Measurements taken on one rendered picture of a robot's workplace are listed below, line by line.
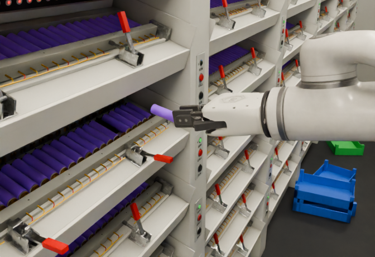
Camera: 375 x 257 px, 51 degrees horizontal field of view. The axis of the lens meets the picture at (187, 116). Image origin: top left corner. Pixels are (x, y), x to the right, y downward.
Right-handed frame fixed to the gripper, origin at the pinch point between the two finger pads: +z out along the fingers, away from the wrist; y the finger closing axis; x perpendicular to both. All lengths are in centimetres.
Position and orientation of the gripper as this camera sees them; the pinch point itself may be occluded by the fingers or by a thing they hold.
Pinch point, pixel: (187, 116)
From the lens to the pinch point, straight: 69.8
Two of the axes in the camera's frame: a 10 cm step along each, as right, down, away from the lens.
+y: -4.7, 3.3, -8.2
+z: -8.7, 0.2, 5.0
